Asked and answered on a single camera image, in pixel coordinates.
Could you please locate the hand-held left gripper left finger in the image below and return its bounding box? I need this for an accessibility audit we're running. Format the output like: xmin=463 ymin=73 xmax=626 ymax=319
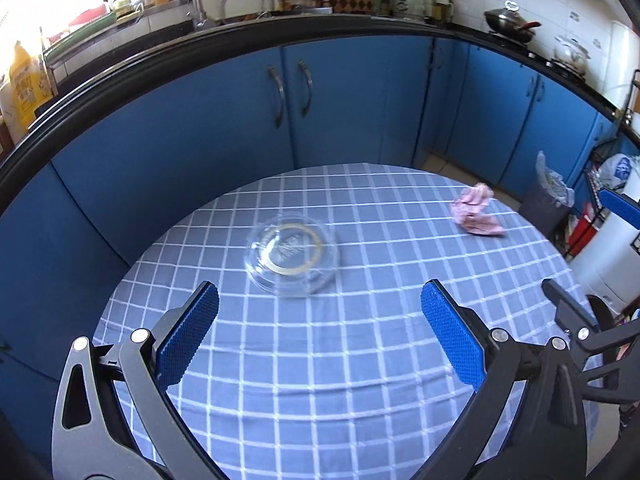
xmin=50 ymin=280 xmax=226 ymax=480

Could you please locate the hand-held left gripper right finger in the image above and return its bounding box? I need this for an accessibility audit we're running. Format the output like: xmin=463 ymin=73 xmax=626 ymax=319
xmin=410 ymin=279 xmax=588 ymax=480

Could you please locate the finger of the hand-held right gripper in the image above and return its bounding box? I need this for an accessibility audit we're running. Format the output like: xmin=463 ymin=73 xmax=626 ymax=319
xmin=597 ymin=187 xmax=640 ymax=231
xmin=542 ymin=278 xmax=640 ymax=404

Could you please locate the clear plastic lid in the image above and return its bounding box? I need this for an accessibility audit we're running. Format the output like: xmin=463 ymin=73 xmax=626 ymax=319
xmin=244 ymin=212 xmax=342 ymax=299

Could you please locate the grey trash bin with liner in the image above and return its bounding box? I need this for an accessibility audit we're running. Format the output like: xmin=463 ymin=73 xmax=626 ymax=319
xmin=520 ymin=151 xmax=576 ymax=241

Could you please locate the white plastic bag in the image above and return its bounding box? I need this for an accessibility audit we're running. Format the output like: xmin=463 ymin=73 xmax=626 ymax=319
xmin=597 ymin=154 xmax=640 ymax=191

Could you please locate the white plastic container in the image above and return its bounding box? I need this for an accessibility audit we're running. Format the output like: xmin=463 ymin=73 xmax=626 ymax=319
xmin=569 ymin=207 xmax=640 ymax=313

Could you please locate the blue cabinet door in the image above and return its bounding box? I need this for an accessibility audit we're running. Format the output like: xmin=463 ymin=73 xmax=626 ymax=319
xmin=0 ymin=162 xmax=131 ymax=381
xmin=280 ymin=35 xmax=435 ymax=171
xmin=50 ymin=45 xmax=296 ymax=266
xmin=420 ymin=37 xmax=471 ymax=171
xmin=445 ymin=42 xmax=541 ymax=186
xmin=500 ymin=72 xmax=601 ymax=206

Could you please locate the pink crumpled paper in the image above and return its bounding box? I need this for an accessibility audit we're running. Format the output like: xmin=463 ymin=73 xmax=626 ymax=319
xmin=451 ymin=183 xmax=506 ymax=238

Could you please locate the black wok with lid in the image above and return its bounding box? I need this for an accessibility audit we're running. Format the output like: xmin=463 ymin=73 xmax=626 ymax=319
xmin=484 ymin=1 xmax=542 ymax=43

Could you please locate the green kettle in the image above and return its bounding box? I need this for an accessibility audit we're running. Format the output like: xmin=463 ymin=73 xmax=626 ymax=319
xmin=392 ymin=0 xmax=432 ymax=18

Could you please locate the yellow plastic jug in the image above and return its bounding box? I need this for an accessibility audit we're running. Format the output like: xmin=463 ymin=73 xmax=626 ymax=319
xmin=9 ymin=40 xmax=53 ymax=131

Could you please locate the black kitchen countertop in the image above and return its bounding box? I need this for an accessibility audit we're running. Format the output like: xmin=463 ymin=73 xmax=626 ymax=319
xmin=0 ymin=12 xmax=640 ymax=201

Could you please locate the black wire rack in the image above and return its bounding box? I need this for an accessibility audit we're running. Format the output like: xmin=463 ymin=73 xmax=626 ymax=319
xmin=565 ymin=137 xmax=640 ymax=261

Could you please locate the metal cabinet handle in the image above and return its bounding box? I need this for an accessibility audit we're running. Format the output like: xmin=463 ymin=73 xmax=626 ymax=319
xmin=267 ymin=66 xmax=286 ymax=128
xmin=298 ymin=61 xmax=314 ymax=118

